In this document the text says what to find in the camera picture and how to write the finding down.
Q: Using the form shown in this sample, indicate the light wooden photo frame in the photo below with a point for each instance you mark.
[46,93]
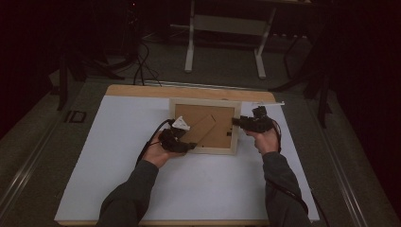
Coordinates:
[217,132]

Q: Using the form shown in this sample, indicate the person's left hand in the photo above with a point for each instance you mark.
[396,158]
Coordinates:
[156,156]

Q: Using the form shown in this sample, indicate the person's right hand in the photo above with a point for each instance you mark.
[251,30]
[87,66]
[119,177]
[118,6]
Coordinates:
[266,143]

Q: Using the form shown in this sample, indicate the white paper mat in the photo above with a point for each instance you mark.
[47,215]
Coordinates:
[205,189]

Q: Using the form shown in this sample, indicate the aluminium floor rail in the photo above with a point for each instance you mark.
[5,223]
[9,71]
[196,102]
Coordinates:
[28,170]
[343,176]

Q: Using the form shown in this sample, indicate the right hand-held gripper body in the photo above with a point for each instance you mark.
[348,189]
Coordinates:
[260,124]

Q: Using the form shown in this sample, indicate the black floor bracket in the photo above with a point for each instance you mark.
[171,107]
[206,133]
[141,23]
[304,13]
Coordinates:
[75,116]

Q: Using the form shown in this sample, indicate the white metal stand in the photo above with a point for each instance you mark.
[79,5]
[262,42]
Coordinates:
[189,56]

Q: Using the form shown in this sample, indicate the thin black stand leg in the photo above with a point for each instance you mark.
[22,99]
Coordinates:
[288,60]

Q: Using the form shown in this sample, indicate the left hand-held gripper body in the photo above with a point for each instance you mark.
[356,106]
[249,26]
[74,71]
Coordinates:
[173,142]

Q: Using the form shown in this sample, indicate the black metal stand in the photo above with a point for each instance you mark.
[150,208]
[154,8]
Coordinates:
[323,94]
[63,88]

